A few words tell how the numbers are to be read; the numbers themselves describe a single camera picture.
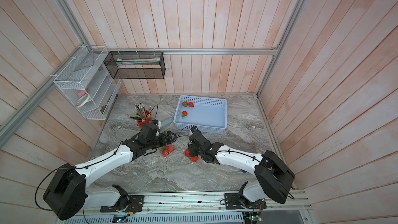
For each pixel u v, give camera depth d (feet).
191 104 3.67
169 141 2.49
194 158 2.80
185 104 3.63
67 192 1.34
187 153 2.89
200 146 2.12
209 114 3.55
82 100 2.69
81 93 2.68
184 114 3.49
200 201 2.50
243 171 1.67
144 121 3.04
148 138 2.15
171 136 2.53
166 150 2.91
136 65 3.43
